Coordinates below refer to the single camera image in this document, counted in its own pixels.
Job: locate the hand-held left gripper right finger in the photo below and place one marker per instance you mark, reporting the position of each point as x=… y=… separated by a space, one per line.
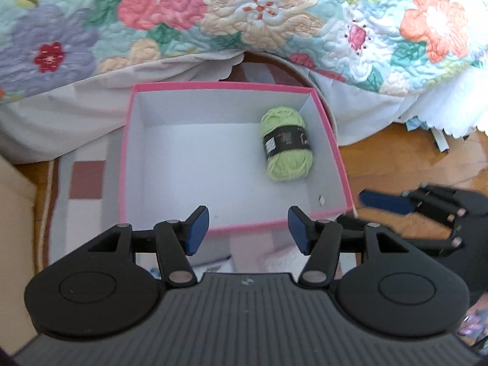
x=298 y=232

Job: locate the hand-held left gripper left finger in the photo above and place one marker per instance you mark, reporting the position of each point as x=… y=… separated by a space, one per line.
x=199 y=232

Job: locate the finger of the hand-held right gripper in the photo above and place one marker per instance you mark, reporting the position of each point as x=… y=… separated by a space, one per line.
x=385 y=201
x=350 y=222

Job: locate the clear floss pick box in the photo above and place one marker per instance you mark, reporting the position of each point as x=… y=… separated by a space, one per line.
x=278 y=263

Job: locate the pink cardboard box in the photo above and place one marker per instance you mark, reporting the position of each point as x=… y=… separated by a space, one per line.
x=190 y=160

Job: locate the person's right hand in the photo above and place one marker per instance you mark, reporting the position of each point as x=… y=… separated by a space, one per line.
x=476 y=326

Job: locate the blue wet wipes pack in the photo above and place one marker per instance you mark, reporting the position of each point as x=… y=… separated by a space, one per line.
x=215 y=266

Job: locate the green yarn ball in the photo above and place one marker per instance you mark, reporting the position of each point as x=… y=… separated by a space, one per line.
x=286 y=160

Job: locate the scattered papers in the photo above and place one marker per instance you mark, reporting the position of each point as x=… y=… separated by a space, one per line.
x=440 y=139

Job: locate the checkered rug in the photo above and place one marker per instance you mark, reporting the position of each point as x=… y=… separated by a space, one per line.
x=87 y=206

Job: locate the round grey-rimmed container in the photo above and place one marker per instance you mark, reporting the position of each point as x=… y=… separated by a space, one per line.
x=289 y=74

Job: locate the white bed skirt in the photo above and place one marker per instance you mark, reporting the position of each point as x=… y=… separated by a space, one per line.
x=57 y=122

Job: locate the floral quilt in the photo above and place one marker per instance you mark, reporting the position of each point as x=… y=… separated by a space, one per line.
x=267 y=7

